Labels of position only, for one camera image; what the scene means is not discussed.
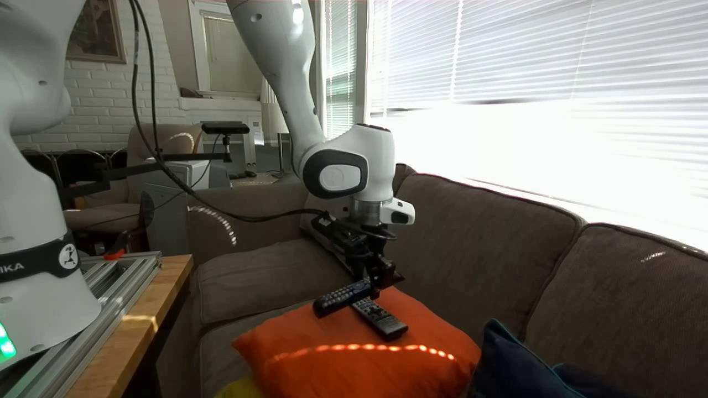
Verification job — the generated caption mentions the navy blue pillow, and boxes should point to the navy blue pillow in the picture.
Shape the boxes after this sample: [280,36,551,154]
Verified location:
[466,316,638,398]

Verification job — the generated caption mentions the grey remote controller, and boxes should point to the grey remote controller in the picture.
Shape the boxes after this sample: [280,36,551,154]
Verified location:
[350,294,410,343]

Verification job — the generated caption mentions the white window blinds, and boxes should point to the white window blinds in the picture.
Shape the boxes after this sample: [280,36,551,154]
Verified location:
[364,0,708,250]

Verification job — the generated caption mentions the framed wall picture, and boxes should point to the framed wall picture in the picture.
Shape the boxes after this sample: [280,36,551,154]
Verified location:
[65,0,128,65]

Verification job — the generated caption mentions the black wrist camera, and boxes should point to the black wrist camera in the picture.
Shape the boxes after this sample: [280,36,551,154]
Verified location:
[304,213,372,261]

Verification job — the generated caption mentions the black padded stand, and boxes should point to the black padded stand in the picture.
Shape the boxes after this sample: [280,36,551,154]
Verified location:
[198,119,252,164]

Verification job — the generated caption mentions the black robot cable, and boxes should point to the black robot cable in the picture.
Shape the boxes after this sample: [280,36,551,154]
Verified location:
[125,0,329,226]

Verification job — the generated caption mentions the sofa back cushion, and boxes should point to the sofa back cushion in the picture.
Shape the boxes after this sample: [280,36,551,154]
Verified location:
[525,221,708,398]
[391,161,421,195]
[362,171,586,343]

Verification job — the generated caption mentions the yellow pillow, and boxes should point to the yellow pillow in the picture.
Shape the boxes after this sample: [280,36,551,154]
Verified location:
[214,377,262,398]

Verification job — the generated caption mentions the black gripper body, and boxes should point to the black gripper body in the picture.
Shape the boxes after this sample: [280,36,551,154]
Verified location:
[343,218,395,281]

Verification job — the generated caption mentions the black remote controller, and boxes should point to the black remote controller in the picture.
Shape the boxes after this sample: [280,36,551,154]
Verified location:
[312,275,379,320]

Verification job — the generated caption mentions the grey-brown fabric sofa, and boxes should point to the grey-brown fabric sofa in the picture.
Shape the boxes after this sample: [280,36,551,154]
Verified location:
[156,161,708,398]

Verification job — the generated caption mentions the wooden table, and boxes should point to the wooden table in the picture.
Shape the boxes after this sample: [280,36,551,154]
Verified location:
[65,251,197,398]

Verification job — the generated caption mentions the orange pillow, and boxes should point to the orange pillow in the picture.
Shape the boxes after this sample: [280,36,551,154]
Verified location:
[231,282,484,398]

